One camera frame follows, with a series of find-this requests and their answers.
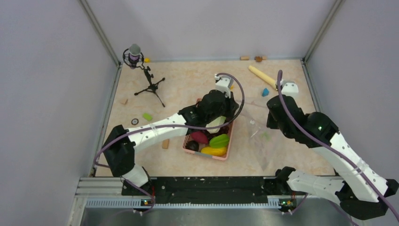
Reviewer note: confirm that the blue toy block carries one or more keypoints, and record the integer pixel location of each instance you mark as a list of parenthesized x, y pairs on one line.
[(265, 92)]

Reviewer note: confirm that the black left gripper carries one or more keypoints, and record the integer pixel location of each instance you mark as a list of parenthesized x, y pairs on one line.
[(232, 105)]

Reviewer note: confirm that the black microphone tripod stand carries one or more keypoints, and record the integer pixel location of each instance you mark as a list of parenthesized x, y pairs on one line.
[(153, 87)]

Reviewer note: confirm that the light wooden cube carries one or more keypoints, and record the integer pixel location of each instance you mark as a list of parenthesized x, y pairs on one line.
[(123, 101)]

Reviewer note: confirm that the magenta toy sweet potato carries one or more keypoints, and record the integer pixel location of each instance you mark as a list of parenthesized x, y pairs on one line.
[(199, 137)]

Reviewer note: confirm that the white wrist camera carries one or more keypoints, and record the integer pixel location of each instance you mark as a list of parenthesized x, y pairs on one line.
[(288, 88), (223, 84)]

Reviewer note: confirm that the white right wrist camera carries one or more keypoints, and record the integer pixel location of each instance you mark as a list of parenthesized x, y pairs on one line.
[(288, 88)]

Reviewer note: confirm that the cream toy rolling pin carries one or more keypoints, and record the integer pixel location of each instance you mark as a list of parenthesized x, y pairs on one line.
[(269, 80)]

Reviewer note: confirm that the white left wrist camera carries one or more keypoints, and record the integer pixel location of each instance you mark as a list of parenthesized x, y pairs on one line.
[(223, 84)]

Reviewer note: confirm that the green rectangular block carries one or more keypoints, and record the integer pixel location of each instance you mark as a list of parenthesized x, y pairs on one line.
[(147, 116)]

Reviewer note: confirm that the tan wooden block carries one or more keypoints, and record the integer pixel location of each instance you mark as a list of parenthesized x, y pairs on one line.
[(165, 144)]

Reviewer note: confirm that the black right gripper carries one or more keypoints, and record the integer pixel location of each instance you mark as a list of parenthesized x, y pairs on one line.
[(270, 123)]

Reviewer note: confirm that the green toy lettuce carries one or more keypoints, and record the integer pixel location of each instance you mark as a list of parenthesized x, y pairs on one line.
[(217, 122)]

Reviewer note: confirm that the brown round block at wall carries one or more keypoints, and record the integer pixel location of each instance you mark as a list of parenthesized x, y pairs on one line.
[(258, 58)]

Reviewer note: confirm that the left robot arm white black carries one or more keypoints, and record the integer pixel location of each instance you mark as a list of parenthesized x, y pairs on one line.
[(122, 143)]

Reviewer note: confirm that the grey microphone with shock mount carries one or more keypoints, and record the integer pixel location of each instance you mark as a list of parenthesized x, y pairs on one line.
[(133, 57)]

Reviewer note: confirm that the dark purple toy fruit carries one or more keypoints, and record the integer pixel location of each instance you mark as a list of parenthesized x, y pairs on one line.
[(192, 145)]

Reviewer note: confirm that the green toy starfruit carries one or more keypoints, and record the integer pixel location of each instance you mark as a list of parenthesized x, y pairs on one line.
[(219, 141)]

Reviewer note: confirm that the clear zip top bag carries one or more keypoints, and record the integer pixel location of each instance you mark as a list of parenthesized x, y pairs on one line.
[(265, 143)]

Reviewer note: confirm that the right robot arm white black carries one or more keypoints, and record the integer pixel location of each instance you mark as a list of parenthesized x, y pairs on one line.
[(360, 190)]

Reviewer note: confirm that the tan cork block at wall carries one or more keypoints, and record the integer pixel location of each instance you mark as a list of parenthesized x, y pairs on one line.
[(244, 58)]

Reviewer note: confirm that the dark red toy grapes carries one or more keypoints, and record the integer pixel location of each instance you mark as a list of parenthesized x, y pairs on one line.
[(222, 130)]

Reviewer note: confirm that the pink plastic basket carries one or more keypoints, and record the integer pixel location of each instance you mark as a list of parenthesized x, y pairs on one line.
[(222, 158)]

